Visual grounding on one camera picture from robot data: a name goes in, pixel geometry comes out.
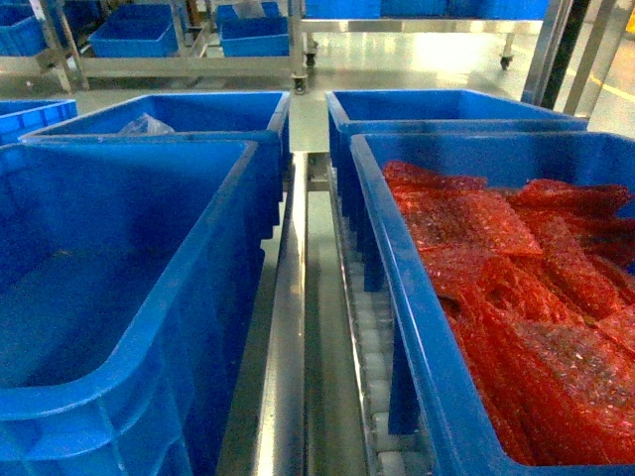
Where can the blue bin rear right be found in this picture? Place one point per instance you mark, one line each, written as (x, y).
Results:
(389, 124)

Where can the blue bin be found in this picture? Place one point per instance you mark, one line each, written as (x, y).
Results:
(389, 124)
(258, 116)
(128, 277)
(20, 117)
(431, 382)

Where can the blue bin rear left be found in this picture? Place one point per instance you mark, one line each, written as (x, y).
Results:
(258, 116)

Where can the blue bin front left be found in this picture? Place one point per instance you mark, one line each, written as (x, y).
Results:
(128, 277)

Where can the blue bin front right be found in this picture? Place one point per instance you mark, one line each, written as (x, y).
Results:
(431, 382)

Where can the blue bin far left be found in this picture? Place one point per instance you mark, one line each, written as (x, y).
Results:
(20, 117)

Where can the red bubble wrap bags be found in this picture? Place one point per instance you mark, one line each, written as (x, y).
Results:
(535, 284)

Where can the steel wheeled cart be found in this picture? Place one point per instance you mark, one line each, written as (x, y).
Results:
(82, 40)

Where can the steel roller shelf rail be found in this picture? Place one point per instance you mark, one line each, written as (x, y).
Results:
(348, 334)

